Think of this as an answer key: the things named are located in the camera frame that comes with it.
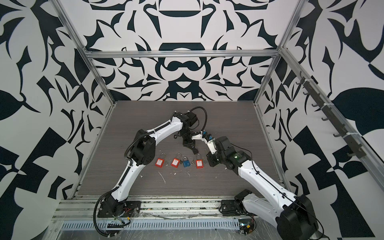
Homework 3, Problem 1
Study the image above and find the blue padlock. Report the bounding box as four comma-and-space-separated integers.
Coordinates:
182, 156, 191, 168

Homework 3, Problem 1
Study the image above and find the red padlock long shackle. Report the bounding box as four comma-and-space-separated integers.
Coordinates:
171, 153, 182, 168

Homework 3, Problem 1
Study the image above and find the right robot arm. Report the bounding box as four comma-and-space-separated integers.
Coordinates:
203, 135, 323, 240

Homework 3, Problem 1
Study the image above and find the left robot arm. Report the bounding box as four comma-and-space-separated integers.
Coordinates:
93, 106, 208, 238

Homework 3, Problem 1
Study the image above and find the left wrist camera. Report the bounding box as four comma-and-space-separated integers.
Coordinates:
192, 131, 208, 142

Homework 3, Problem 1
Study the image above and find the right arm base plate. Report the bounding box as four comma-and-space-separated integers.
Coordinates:
219, 200, 259, 217

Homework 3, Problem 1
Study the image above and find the white cable duct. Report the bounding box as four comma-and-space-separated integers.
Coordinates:
59, 218, 241, 232

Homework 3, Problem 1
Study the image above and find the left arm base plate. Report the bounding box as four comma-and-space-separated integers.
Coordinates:
97, 201, 142, 218

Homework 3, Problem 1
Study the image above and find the black cable left base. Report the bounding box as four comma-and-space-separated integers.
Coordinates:
92, 191, 132, 238

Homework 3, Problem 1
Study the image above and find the wall hook rack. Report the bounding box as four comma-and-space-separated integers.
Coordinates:
297, 73, 367, 159

